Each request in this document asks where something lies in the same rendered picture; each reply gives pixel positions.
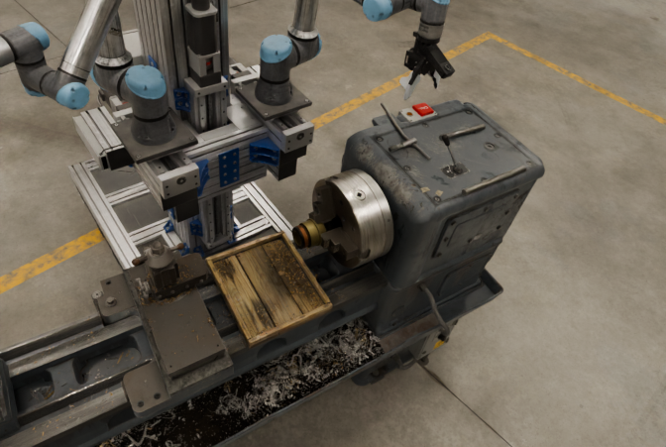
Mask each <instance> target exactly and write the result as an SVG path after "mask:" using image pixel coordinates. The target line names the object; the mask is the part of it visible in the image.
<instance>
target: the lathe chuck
mask: <svg viewBox="0 0 666 447"><path fill-rule="evenodd" d="M328 178H336V179H335V180H334V179H332V180H331V181H330V182H331V187H332V193H333V198H334V204H335V209H336V213H337V215H336V216H337V217H334V218H335V219H337V220H338V222H339V224H340V227H343V229H344V231H345V232H346V233H347V234H348V236H349V237H350V238H351V239H352V241H353V242H354V243H355V244H356V246H357V247H358V248H359V249H360V251H361V252H362V253H364V252H366V250H367V249H369V251H368V254H367V256H366V257H365V258H362V259H359V258H358V256H357V257H354V258H352V259H349V260H347V261H346V259H345V258H344V257H343V256H342V254H341V253H340V252H339V251H338V252H335V253H333V252H332V250H331V249H330V248H329V247H327V249H328V251H329V252H330V254H331V255H332V256H333V258H334V259H335V260H336V261H337V262H338V263H339V264H341V265H342V266H344V267H346V268H349V269H353V268H355V267H358V266H360V265H362V264H365V263H367V262H369V261H372V260H374V259H376V258H378V257H379V256H380V255H381V254H382V252H383V250H384V247H385V242H386V229H385V222H384V218H383V214H382V211H381V209H380V207H379V204H378V202H377V200H376V198H375V196H374V194H373V193H372V191H371V190H370V188H369V187H368V185H367V184H366V183H365V182H364V181H363V180H362V179H361V178H360V177H359V176H357V175H356V174H354V173H353V172H350V171H343V172H340V173H337V174H333V175H330V176H327V177H324V178H321V179H319V180H318V181H317V182H316V184H315V186H314V189H313V193H312V202H315V201H317V197H316V191H315V188H316V187H319V186H322V185H325V184H326V182H325V180H327V179H328ZM357 190H360V191H362V192H364V194H365V197H364V199H358V198H357V197H356V196H355V192H356V191H357Z"/></svg>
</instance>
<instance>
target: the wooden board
mask: <svg viewBox="0 0 666 447"><path fill-rule="evenodd" d="M267 237H268V238H267ZM265 239H266V240H265ZM280 240H281V241H280ZM278 241H280V242H278ZM274 242H275V243H274ZM272 243H274V244H276V243H278V245H277V246H278V247H277V246H276V245H272ZM244 245H245V246H244ZM244 245H241V246H238V247H235V248H233V249H230V250H228V251H225V252H222V253H219V254H216V255H213V256H210V257H208V258H206V265H207V267H208V269H209V271H210V273H211V274H212V276H213V278H214V280H215V282H216V284H217V286H218V288H219V290H220V292H221V294H222V296H223V298H224V300H225V302H226V304H227V306H228V308H229V310H230V312H231V314H232V316H233V318H234V320H235V322H236V324H237V326H238V328H239V330H240V332H241V334H242V336H243V337H244V339H245V341H246V343H247V345H248V347H249V349H251V348H254V347H256V346H258V345H260V344H262V343H264V342H266V341H269V340H271V339H273V338H275V337H277V336H278V335H281V334H283V333H285V332H287V331H289V330H292V329H294V328H296V327H298V326H300V325H302V324H304V323H305V322H308V321H310V320H312V319H314V318H317V317H319V316H321V315H323V314H325V313H327V312H329V311H331V310H332V307H333V305H332V303H331V301H330V299H329V298H328V296H327V295H326V293H325V292H324V290H323V289H322V288H321V286H320V285H319V283H318V282H317V280H316V278H315V277H314V275H313V274H312V272H311V271H310V269H309V268H308V266H307V265H306V264H305V262H304V260H303V258H302V257H301V256H300V255H299V253H298V252H297V250H296V249H295V247H294V246H292V245H293V244H292V243H291V241H290V240H289V239H288V237H287V236H286V234H285V233H284V231H283V230H282V231H280V232H278V233H274V234H271V235H269V236H266V237H263V238H260V239H257V240H255V241H252V242H250V243H247V244H244ZM263 245H264V246H263ZM268 245H271V246H268ZM259 246H260V247H259ZM261 246H262V247H261ZM273 248H275V250H273ZM250 249H252V250H250ZM248 250H249V251H248ZM284 250H285V251H284ZM245 251H246V252H245ZM247 251H248V252H247ZM250 251H252V252H250ZM256 251H257V252H256ZM289 251H290V252H289ZM228 252H229V253H228ZM244 252H245V253H244ZM272 252H273V253H272ZM283 252H284V253H283ZM282 253H283V254H282ZM238 254H239V255H238ZM242 254H243V255H242ZM288 254H290V256H289V255H288ZM237 255H238V256H241V257H236V256H237ZM216 256H217V257H216ZM231 256H232V257H231ZM254 256H255V257H254ZM267 257H269V258H270V259H269V258H267ZM279 257H280V260H279V261H276V259H279ZM290 258H292V259H291V260H290ZM221 260H222V261H221ZM224 260H225V261H224ZM230 260H231V261H230ZM282 260H283V261H282ZM293 260H294V261H293ZM218 261H219V262H218ZM220 261H221V262H223V263H221V262H220ZM281 261H282V262H281ZM217 262H218V263H219V264H218V263H217ZM283 262H285V263H283ZM214 263H217V265H216V264H215V265H214ZM224 263H225V265H224ZM228 263H229V264H228ZM272 263H275V266H274V265H273V266H272V265H271V264H272ZM296 264H298V265H296ZM222 265H223V266H222ZM232 265H233V266H232ZM286 266H287V267H286ZM289 266H291V267H289ZM217 267H218V269H220V270H216V269H217ZM221 267H222V268H221ZM225 268H226V269H225ZM233 268H234V269H233ZM298 269H299V272H297V270H298ZM232 270H233V271H232ZM279 270H280V271H279ZM283 270H284V271H283ZM218 271H219V273H218ZM221 271H222V272H221ZM223 271H224V272H226V273H224V272H223ZM281 271H283V272H281ZM285 272H287V274H286V273H285ZM215 274H216V275H215ZM244 274H245V275H246V276H245V275H244ZM303 274H304V275H303ZM294 275H295V276H294ZM293 276H294V277H293ZM219 277H220V278H219ZM221 278H222V279H221ZM289 278H290V280H289ZM298 278H300V279H298ZM304 278H305V279H304ZM223 279H224V280H223ZM287 280H288V282H287ZM225 282H226V283H225ZM220 283H221V285H220ZM293 283H294V285H293ZM309 283H311V286H310V285H309ZM222 286H223V287H222ZM295 288H296V289H297V291H298V293H297V291H296V289H295ZM303 290H304V292H303ZM291 291H292V293H291ZM300 292H301V293H300ZM313 292H315V293H316V295H317V296H316V295H315V293H314V294H313ZM310 294H311V295H310ZM294 297H295V298H296V300H295V298H294ZM306 297H307V298H306ZM313 297H314V298H315V299H314V298H313ZM318 298H319V299H320V300H319V301H318ZM316 299H317V300H316ZM311 300H313V301H311ZM314 300H315V301H316V303H317V301H318V303H317V306H318V308H317V306H316V305H315V301H314ZM306 302H307V303H306ZM310 302H311V304H310ZM322 302H323V303H322ZM321 303H322V304H321ZM312 304H313V305H312ZM298 305H299V306H298ZM310 305H312V307H313V308H312V307H311V306H310ZM321 305H322V306H321ZM286 306H287V307H286ZM297 306H298V307H299V308H298V307H297ZM300 307H302V308H300ZM297 308H298V309H297ZM315 308H316V309H317V310H316V309H315ZM260 309H262V311H261V310H260ZM264 309H265V310H264ZM302 309H303V310H302ZM313 309H314V310H313ZM251 310H253V311H251ZM258 310H259V312H258ZM267 310H268V311H267ZM273 310H275V311H273ZM299 311H300V312H299ZM306 311H307V312H306ZM244 312H245V313H244ZM246 312H247V313H246ZM257 312H258V313H257ZM262 312H263V313H264V315H265V317H264V315H263V313H262ZM254 313H255V314H254ZM290 313H291V314H290ZM293 313H294V315H293ZM241 314H242V315H243V316H242V315H241ZM247 314H248V315H247ZM249 314H250V315H249ZM270 314H271V315H270ZM300 314H301V315H300ZM237 315H238V316H237ZM260 315H263V317H262V316H260ZM241 316H242V317H241ZM266 317H267V318H266ZM268 317H269V318H268ZM271 317H272V318H271ZM290 317H291V318H293V319H291V318H290ZM245 318H246V319H245ZM270 318H271V320H270ZM242 319H243V320H242ZM261 320H262V321H261ZM267 320H268V321H267ZM287 320H288V321H287ZM251 321H252V322H251ZM258 321H259V322H258ZM266 321H267V323H266ZM246 322H247V323H246ZM250 322H251V323H250ZM272 323H273V324H272ZM276 323H279V325H277V326H276ZM245 324H246V325H245ZM248 324H249V325H248ZM255 325H256V326H255ZM250 326H251V327H250ZM265 326H266V327H265ZM267 326H269V327H270V329H269V328H268V327H267ZM253 327H254V328H253ZM257 327H258V329H257ZM259 327H260V328H259ZM264 327H265V329H266V328H267V329H266V330H264ZM250 329H251V332H250ZM246 330H248V331H246ZM255 330H256V331H255ZM267 330H268V331H267ZM261 331H263V332H264V333H262V332H261ZM259 332H261V333H262V334H260V333H259ZM266 332H267V333H266ZM252 335H255V336H252ZM249 341H251V342H249Z"/></svg>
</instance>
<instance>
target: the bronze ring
mask: <svg viewBox="0 0 666 447"><path fill-rule="evenodd" d="M325 232H326V229H325V226H324V224H323V223H322V222H320V223H318V224H316V222H315V221H314V220H313V219H311V218H309V219H307V221H305V222H302V223H300V224H299V225H298V226H295V227H293V228H292V237H293V240H294V243H295V244H296V246H297V247H298V248H299V249H304V248H310V247H313V246H319V245H321V242H322V237H321V234H322V233H325Z"/></svg>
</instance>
